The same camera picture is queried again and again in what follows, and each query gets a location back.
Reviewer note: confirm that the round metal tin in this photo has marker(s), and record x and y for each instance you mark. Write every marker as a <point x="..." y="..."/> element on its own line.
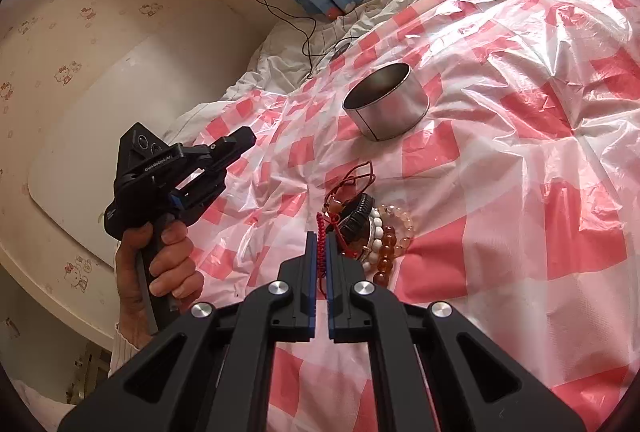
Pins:
<point x="395" y="111"/>

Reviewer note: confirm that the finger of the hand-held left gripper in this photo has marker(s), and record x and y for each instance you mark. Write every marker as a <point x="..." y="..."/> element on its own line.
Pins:
<point x="197" y="199"/>
<point x="235" y="144"/>

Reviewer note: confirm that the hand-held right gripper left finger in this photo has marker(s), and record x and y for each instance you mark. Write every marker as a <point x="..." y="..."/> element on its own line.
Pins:
<point x="312" y="282"/>

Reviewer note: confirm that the person's left hand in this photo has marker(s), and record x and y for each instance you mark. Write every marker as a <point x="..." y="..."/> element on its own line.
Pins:
<point x="175" y="272"/>

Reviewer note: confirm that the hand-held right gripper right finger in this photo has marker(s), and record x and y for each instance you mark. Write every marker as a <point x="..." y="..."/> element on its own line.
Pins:
<point x="331" y="292"/>

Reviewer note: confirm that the red checkered plastic sheet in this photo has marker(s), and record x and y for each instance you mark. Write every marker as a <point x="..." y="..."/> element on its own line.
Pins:
<point x="500" y="161"/>

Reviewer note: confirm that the person's left forearm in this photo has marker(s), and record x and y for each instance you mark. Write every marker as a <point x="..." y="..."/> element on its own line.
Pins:
<point x="125" y="352"/>

